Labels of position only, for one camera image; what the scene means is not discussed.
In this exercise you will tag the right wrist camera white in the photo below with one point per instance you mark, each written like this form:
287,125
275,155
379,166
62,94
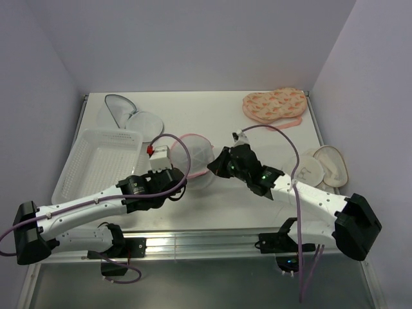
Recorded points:
239,138

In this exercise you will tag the pink trimmed mesh laundry bag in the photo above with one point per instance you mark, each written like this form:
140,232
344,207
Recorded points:
201,154

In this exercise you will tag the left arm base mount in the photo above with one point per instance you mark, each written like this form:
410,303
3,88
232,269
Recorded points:
116,261

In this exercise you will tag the white plastic basket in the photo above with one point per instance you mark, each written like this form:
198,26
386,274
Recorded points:
98,159

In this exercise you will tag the aluminium frame rail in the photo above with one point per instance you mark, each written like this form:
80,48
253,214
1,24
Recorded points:
171,245

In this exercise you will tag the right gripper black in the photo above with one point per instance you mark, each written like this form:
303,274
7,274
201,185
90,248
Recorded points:
218,166

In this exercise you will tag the grey trimmed mesh laundry bag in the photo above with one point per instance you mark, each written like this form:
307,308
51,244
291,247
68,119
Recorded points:
118,112

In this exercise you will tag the beige trimmed mesh laundry bag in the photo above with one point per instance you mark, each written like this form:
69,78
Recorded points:
322,168

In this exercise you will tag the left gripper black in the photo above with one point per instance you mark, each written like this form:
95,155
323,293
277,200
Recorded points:
151,174

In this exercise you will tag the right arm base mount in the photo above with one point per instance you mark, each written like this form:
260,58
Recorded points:
280,243

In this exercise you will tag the peach floral bra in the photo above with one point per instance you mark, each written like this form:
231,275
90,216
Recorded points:
281,104

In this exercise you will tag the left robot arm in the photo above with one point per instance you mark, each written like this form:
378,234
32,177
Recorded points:
41,231

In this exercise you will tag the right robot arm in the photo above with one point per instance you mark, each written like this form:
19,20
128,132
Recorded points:
350,221

